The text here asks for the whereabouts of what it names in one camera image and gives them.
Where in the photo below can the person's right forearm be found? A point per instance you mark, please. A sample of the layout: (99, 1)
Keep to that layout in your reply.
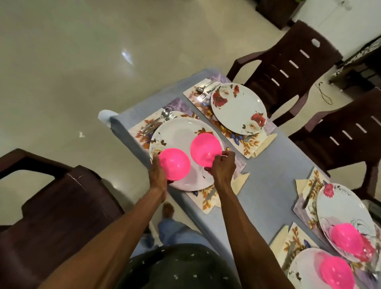
(247, 238)

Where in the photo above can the white paper scrap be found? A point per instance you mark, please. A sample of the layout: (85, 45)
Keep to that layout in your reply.
(81, 135)

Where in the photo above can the person's blue jeans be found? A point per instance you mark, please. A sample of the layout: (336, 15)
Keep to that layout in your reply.
(175, 232)

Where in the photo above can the dark brown plastic chair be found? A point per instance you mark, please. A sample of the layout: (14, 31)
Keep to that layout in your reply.
(53, 220)
(339, 143)
(285, 74)

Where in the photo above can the floral placemat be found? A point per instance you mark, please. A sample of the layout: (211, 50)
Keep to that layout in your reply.
(311, 210)
(205, 202)
(297, 237)
(238, 143)

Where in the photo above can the person's left hand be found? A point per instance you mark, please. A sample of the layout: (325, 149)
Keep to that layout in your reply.
(157, 177)

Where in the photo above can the blue tablecloth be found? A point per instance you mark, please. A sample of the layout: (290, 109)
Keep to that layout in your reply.
(268, 187)

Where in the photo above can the white table leg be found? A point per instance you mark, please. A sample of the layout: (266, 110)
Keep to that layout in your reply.
(105, 116)

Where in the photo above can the person's right hand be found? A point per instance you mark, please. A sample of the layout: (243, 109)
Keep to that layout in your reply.
(223, 172)

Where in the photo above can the person's foot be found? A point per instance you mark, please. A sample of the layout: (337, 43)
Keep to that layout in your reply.
(168, 210)

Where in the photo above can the white plate with brown flowers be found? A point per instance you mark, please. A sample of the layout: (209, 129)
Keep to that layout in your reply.
(178, 134)

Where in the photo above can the person's left thumb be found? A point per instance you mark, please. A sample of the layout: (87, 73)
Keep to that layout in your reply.
(154, 162)

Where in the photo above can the white plate with red roses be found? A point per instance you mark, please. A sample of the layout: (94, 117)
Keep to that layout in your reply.
(238, 108)

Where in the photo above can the person's dark dotted shirt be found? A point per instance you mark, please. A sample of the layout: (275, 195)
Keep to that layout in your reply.
(178, 268)

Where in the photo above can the person's left forearm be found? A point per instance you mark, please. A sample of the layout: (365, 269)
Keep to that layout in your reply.
(119, 238)

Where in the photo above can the person's right thumb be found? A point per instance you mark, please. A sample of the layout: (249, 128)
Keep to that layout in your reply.
(208, 170)

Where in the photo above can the pink plastic bowl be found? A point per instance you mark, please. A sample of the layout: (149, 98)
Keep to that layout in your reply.
(337, 272)
(175, 164)
(205, 149)
(346, 238)

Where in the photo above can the metal fork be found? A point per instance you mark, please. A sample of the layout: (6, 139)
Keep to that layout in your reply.
(157, 125)
(210, 90)

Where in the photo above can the white floral plate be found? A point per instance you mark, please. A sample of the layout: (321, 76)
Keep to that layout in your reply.
(303, 268)

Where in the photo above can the dark wooden cabinet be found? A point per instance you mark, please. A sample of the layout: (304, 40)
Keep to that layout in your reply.
(278, 12)

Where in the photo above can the beige folded napkin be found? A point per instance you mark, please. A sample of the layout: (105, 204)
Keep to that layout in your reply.
(241, 181)
(265, 144)
(300, 185)
(279, 240)

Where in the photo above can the white plate with pink flower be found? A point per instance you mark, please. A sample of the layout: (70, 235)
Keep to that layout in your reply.
(339, 205)

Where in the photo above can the metal table knife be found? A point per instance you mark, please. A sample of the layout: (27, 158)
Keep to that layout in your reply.
(309, 191)
(288, 255)
(251, 138)

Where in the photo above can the furniture with patterned cloth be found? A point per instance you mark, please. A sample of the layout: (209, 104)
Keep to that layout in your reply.
(357, 67)

